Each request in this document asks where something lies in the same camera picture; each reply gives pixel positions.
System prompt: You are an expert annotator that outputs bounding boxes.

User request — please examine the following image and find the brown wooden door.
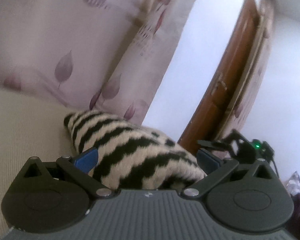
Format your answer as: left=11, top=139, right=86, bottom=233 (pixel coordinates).
left=178, top=0, right=275, bottom=154

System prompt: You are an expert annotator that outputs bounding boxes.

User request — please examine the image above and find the black white zigzag knit garment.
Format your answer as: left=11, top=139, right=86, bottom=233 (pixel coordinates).
left=63, top=110, right=207, bottom=190

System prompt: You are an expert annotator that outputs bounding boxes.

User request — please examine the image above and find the beige ribbed bed sheet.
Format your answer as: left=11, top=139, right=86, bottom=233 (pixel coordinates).
left=0, top=88, right=76, bottom=239

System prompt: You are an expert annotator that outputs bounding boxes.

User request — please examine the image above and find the pink leaf pattern curtain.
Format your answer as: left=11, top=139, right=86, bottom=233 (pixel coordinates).
left=0, top=0, right=196, bottom=124

